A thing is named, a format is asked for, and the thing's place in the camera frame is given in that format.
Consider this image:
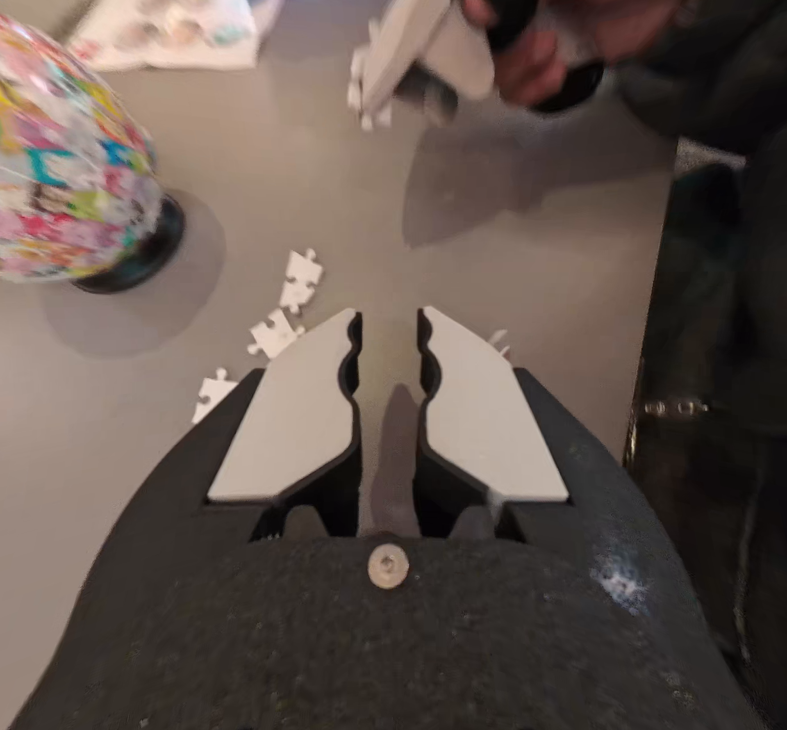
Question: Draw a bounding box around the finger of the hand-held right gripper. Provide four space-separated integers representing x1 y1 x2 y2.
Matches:
394 11 496 116
357 0 452 128

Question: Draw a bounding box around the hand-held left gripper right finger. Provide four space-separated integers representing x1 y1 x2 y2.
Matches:
415 306 571 540

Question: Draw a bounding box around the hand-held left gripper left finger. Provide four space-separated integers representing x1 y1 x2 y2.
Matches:
207 307 364 540

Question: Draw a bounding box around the colourful puzzle ball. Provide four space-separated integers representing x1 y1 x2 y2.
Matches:
0 13 167 284

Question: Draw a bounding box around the row of white puzzle pieces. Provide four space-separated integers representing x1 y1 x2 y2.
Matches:
191 248 327 426

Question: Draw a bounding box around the black ball stand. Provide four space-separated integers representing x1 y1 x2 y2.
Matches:
72 189 188 297

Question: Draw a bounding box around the white puzzle leaflet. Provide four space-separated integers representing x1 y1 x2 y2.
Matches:
68 0 286 73

